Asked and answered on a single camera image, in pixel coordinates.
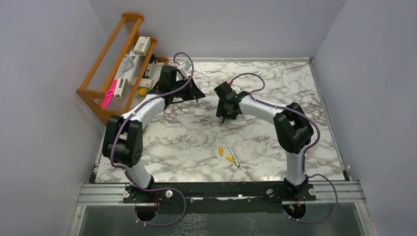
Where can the aluminium rail frame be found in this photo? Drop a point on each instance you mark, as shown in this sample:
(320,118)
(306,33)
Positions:
(112,194)

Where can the white red small box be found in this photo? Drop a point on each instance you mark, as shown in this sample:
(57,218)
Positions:
(146,84)

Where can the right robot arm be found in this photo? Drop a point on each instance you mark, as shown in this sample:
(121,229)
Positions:
(294,131)

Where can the yellow small block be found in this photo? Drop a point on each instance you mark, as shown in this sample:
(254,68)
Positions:
(142,92)

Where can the white marker on table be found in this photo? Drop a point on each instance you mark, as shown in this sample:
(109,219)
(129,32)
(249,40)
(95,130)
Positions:
(233,155)

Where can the white box top shelf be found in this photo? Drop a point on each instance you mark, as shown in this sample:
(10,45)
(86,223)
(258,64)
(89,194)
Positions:
(142,46)

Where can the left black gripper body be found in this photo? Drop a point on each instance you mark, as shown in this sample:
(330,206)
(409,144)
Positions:
(184,94)

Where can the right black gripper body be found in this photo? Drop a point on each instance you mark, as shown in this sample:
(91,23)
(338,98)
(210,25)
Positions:
(223,110)

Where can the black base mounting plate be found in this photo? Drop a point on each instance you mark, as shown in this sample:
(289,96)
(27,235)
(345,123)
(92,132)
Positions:
(216,197)

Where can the white box beside pink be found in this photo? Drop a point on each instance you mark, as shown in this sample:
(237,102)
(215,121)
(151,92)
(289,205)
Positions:
(121,88)

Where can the wooden rack shelf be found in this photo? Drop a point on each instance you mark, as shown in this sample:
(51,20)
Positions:
(101,75)

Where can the pink highlighter item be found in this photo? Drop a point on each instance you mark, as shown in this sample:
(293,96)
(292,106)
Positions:
(109,95)

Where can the yellow pen cap lower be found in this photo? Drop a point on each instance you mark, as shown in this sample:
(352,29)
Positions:
(230,159)

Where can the white blister pack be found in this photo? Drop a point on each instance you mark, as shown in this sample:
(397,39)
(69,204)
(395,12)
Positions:
(127,66)

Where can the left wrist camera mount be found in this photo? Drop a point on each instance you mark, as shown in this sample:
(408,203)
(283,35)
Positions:
(183,69)

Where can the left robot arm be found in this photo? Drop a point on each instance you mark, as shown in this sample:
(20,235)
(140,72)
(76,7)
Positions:
(123,139)

